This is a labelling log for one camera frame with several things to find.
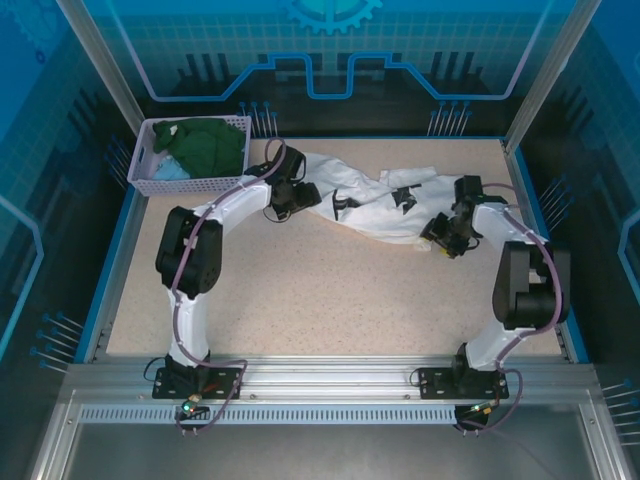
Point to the white t-shirt with black print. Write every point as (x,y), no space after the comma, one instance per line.
(367,202)

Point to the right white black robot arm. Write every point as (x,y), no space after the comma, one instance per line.
(525,285)

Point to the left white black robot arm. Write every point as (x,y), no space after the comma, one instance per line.
(187,260)

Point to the lilac plastic basket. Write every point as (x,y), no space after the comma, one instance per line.
(200,185)

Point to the dark green t-shirt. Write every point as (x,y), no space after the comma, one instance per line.
(205,150)

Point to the light blue t-shirt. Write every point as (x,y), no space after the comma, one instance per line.
(170,171)

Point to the connector with green light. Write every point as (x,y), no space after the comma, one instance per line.
(191,404)
(484,407)

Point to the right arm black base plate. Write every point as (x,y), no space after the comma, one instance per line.
(432,382)

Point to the aluminium mounting rail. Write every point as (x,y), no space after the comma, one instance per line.
(330,375)

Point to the aluminium frame post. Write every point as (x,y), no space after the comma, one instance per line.
(100,60)
(550,65)

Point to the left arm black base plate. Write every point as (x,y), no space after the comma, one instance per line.
(225,382)

